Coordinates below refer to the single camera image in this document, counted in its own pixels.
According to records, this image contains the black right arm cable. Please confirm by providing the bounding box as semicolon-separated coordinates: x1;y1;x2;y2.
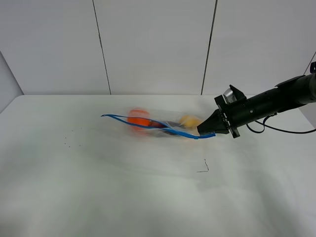
246;51;316;134

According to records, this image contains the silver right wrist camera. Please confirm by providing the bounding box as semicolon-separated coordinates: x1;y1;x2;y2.
223;88;236;104

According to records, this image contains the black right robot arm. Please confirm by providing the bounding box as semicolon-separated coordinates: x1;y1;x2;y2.
197;73;316;138

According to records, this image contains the yellow pear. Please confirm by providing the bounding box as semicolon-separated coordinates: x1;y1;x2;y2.
179;115;202;130

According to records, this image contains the clear zip bag blue seal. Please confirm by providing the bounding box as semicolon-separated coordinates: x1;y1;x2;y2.
101;107;216;140

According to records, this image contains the orange fruit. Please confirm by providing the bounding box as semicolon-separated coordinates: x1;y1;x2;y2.
126;108;150;135

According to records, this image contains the dark purple eggplant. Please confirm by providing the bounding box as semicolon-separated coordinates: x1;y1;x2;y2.
149;120;182;137

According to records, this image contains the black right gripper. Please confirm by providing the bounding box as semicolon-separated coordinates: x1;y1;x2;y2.
197;84;247;138

